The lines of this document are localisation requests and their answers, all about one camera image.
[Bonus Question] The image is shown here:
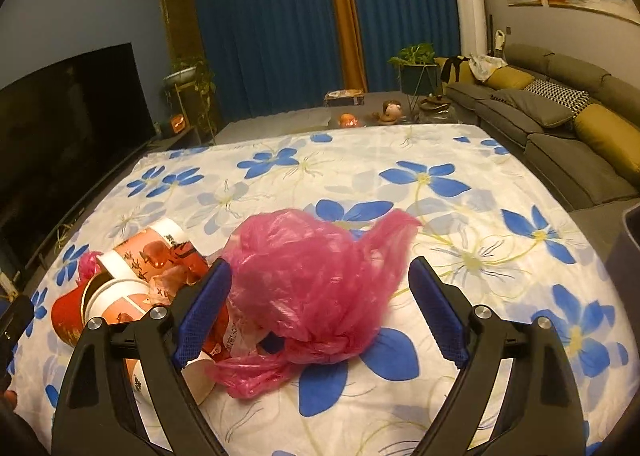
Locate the grey cushion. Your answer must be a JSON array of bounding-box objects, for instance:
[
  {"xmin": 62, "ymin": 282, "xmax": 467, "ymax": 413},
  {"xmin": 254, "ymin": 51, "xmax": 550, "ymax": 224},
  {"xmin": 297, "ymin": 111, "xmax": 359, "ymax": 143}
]
[{"xmin": 490, "ymin": 88, "xmax": 573, "ymax": 129}]

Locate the black garment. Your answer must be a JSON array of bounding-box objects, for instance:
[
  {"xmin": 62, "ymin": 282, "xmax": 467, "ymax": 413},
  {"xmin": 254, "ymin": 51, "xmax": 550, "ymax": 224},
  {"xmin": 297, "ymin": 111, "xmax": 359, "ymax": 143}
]
[{"xmin": 440, "ymin": 56, "xmax": 473, "ymax": 84}]

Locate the orange curtain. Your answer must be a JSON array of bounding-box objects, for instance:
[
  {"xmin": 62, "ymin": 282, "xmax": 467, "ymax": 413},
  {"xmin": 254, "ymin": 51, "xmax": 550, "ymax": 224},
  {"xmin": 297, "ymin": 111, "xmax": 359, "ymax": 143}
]
[{"xmin": 320, "ymin": 0, "xmax": 368, "ymax": 94}]

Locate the clear printed plastic wrapper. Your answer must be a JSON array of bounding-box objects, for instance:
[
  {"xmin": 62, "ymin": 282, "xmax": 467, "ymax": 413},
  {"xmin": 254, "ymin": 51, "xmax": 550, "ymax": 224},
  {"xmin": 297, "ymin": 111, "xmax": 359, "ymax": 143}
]
[{"xmin": 150, "ymin": 246, "xmax": 281, "ymax": 367}]

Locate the small pink plastic bag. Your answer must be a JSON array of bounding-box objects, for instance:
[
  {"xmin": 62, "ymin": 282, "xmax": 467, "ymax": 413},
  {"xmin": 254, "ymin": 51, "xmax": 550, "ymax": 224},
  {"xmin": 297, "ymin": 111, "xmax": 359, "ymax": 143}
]
[{"xmin": 77, "ymin": 251, "xmax": 108, "ymax": 281}]

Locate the grey plastic bin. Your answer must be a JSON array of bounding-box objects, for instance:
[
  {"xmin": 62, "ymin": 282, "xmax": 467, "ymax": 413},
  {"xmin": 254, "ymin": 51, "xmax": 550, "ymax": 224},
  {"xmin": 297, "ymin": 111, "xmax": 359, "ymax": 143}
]
[{"xmin": 621, "ymin": 203, "xmax": 640, "ymax": 317}]

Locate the white cloth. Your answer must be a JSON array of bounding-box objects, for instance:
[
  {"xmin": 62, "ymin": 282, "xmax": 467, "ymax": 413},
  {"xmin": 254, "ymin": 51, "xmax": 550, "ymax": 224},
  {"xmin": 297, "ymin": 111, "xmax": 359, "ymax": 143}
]
[{"xmin": 467, "ymin": 54, "xmax": 508, "ymax": 82}]

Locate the black and white patterned cushion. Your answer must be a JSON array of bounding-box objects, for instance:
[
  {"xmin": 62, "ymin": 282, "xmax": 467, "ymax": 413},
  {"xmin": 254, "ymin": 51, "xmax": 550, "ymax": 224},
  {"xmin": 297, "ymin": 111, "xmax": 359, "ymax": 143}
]
[{"xmin": 522, "ymin": 79, "xmax": 591, "ymax": 117}]

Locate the yellow cushion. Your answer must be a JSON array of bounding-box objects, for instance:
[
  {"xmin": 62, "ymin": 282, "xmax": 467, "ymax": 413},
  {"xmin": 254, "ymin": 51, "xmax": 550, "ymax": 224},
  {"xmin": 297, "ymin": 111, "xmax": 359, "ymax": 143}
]
[
  {"xmin": 485, "ymin": 66, "xmax": 536, "ymax": 90},
  {"xmin": 573, "ymin": 103, "xmax": 640, "ymax": 174}
]

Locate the blue curtain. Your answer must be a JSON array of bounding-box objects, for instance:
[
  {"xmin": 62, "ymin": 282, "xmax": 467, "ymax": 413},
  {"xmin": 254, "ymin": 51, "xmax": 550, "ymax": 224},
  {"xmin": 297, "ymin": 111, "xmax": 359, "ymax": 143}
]
[
  {"xmin": 345, "ymin": 0, "xmax": 463, "ymax": 91},
  {"xmin": 192, "ymin": 0, "xmax": 346, "ymax": 124}
]

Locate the printed cardboard box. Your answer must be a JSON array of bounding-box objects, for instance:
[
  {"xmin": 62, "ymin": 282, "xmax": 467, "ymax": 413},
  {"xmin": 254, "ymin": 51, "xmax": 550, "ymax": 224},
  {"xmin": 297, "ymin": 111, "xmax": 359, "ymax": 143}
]
[{"xmin": 324, "ymin": 88, "xmax": 366, "ymax": 109}]

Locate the blue floral bed sheet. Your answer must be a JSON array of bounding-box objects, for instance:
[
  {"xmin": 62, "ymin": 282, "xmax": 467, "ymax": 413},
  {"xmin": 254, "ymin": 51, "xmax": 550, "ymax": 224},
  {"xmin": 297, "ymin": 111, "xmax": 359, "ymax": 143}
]
[{"xmin": 10, "ymin": 123, "xmax": 631, "ymax": 456}]

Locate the white standing air conditioner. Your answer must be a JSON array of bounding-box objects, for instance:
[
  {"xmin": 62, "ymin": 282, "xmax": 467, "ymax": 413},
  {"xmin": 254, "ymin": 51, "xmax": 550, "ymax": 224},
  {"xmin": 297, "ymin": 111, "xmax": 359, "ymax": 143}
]
[{"xmin": 453, "ymin": 0, "xmax": 488, "ymax": 56}]

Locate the green plant in dark pot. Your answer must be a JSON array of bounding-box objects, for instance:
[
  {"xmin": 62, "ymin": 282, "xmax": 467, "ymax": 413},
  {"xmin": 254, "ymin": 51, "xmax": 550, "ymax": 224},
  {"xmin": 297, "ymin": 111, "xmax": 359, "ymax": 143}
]
[{"xmin": 387, "ymin": 42, "xmax": 436, "ymax": 109}]

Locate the trailing potted plant on stand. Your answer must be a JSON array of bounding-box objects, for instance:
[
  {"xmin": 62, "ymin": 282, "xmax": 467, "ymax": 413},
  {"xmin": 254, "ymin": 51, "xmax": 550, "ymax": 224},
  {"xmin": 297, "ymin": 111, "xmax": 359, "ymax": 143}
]
[{"xmin": 162, "ymin": 56, "xmax": 218, "ymax": 137}]

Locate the grey sofa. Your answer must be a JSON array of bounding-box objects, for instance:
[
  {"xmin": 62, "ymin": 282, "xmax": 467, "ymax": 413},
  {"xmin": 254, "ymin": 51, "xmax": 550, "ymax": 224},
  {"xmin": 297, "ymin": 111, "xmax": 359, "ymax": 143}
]
[{"xmin": 435, "ymin": 43, "xmax": 640, "ymax": 211}]

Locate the orange printed paper cup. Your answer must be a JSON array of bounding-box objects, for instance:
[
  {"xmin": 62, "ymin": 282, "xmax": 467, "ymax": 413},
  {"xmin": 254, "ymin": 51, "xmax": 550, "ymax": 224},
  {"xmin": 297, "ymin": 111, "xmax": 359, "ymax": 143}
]
[{"xmin": 97, "ymin": 217, "xmax": 208, "ymax": 287}]

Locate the red paper cup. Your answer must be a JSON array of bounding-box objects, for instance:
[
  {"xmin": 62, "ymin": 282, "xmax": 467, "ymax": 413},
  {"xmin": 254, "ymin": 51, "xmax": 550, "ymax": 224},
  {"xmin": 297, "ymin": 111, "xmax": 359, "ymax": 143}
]
[{"xmin": 51, "ymin": 276, "xmax": 118, "ymax": 348}]

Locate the black television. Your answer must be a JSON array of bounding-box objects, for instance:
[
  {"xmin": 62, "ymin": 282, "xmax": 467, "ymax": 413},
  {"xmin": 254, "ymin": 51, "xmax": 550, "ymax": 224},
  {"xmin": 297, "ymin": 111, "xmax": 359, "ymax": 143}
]
[{"xmin": 0, "ymin": 42, "xmax": 156, "ymax": 277}]

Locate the brown wooden blind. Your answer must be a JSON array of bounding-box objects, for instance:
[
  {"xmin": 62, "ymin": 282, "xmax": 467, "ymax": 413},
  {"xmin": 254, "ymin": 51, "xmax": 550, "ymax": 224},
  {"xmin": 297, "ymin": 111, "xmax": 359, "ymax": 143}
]
[{"xmin": 161, "ymin": 0, "xmax": 201, "ymax": 86}]

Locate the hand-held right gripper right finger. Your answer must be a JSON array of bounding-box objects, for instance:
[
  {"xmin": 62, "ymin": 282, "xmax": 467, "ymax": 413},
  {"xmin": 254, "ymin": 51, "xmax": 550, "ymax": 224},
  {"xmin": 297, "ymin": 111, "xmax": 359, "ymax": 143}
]
[{"xmin": 407, "ymin": 256, "xmax": 588, "ymax": 456}]

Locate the doll head toy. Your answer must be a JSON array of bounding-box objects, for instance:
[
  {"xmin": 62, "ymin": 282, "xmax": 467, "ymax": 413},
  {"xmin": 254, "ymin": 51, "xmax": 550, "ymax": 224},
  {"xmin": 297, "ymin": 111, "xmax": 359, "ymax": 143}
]
[{"xmin": 377, "ymin": 100, "xmax": 406, "ymax": 124}]

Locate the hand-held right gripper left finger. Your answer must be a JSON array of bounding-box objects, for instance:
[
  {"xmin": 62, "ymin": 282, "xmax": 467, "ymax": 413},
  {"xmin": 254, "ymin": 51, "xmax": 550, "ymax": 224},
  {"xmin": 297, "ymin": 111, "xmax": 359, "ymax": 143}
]
[{"xmin": 50, "ymin": 257, "xmax": 234, "ymax": 456}]

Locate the dry straw bundle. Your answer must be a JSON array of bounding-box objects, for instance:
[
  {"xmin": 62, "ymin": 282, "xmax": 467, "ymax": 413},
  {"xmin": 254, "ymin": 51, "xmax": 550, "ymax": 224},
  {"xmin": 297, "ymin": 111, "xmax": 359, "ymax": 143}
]
[{"xmin": 50, "ymin": 221, "xmax": 81, "ymax": 247}]

